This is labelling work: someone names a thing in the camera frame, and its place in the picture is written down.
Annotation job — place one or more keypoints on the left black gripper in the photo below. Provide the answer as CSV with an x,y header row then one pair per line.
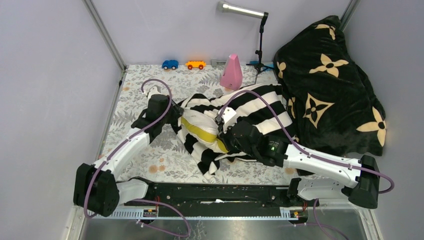
x,y
176,112

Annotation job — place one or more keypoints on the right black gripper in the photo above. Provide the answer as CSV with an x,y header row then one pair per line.
x,y
224,138

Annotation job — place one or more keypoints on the black white striped pillow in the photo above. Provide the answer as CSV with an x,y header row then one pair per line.
x,y
261,105

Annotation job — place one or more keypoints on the white yellow pillow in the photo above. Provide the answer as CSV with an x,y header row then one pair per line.
x,y
204,129

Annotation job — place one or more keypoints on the pink metronome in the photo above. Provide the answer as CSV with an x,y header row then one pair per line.
x,y
232,76

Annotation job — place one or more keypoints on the silver flashlight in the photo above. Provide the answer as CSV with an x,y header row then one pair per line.
x,y
226,7

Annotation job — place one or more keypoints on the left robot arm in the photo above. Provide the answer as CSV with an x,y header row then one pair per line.
x,y
97,187

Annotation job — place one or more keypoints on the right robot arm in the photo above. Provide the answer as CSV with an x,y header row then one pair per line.
x,y
356,180

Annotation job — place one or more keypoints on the blue toy car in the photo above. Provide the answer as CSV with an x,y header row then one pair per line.
x,y
170,64

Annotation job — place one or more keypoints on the orange toy car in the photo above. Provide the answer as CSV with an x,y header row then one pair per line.
x,y
195,64

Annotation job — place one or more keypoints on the black floral patterned blanket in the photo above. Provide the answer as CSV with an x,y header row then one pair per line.
x,y
329,97

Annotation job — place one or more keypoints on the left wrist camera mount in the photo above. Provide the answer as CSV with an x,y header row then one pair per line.
x,y
154,90

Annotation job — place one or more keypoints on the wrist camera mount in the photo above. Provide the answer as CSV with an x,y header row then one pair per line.
x,y
154,90
228,118

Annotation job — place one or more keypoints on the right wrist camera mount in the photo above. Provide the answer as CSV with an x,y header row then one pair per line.
x,y
228,118

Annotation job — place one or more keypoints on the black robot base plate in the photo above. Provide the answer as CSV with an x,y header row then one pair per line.
x,y
221,200

